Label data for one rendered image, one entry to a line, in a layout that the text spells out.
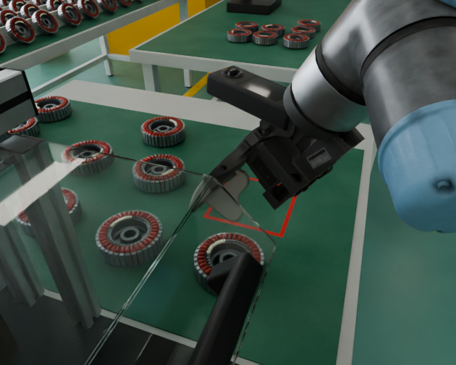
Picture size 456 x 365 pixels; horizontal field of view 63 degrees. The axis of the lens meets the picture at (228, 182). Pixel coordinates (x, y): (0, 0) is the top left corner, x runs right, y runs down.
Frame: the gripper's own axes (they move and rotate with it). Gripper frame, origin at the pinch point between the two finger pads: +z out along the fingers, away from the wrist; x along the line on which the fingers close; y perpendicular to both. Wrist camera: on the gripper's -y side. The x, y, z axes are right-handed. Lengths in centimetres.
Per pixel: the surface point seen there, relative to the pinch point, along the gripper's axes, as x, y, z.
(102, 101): 21, -54, 56
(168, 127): 21.4, -27.7, 35.6
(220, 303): -21.2, 9.9, -21.9
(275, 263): 6.5, 13.8, 12.5
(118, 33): 171, -231, 230
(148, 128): 16.3, -29.5, 35.6
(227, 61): 75, -52, 55
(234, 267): -18.8, 8.9, -21.1
